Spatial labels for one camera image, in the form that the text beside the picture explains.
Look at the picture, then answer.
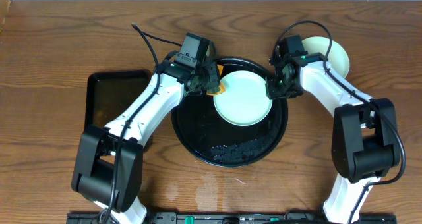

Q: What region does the orange green sponge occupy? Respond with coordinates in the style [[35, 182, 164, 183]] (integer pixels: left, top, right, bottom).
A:
[[206, 65, 226, 96]]

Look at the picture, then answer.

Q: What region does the light green plate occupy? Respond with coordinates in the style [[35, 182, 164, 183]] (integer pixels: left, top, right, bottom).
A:
[[302, 36, 350, 78], [213, 70, 272, 126]]

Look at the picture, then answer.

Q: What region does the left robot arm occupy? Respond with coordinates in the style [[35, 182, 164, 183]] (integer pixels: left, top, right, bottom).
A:
[[71, 33, 220, 223]]

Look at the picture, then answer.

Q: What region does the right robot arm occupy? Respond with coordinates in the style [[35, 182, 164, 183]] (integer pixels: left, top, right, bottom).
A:
[[266, 35, 403, 223]]

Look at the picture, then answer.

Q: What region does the round black tray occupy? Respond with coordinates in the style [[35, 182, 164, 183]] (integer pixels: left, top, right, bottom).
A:
[[170, 56, 289, 168]]

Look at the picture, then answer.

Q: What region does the rectangular black tray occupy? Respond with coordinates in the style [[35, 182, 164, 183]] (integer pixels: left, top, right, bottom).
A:
[[84, 69, 151, 128]]

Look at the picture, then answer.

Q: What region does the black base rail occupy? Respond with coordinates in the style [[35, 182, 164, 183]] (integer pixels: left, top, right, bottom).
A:
[[66, 211, 398, 224]]

